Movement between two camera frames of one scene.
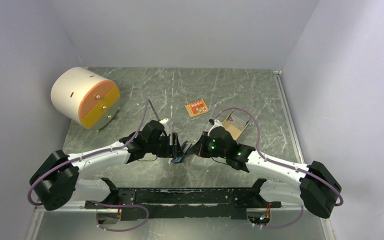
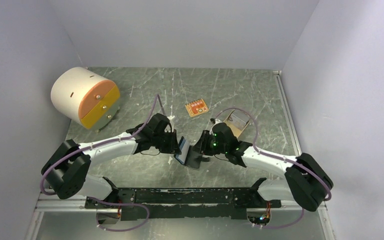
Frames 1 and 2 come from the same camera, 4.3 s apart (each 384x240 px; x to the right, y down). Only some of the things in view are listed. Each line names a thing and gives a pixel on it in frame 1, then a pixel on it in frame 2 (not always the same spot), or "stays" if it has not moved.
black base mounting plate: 154,203 stays
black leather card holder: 184,148 to 193,159
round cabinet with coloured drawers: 84,96 stays
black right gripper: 199,148 stays
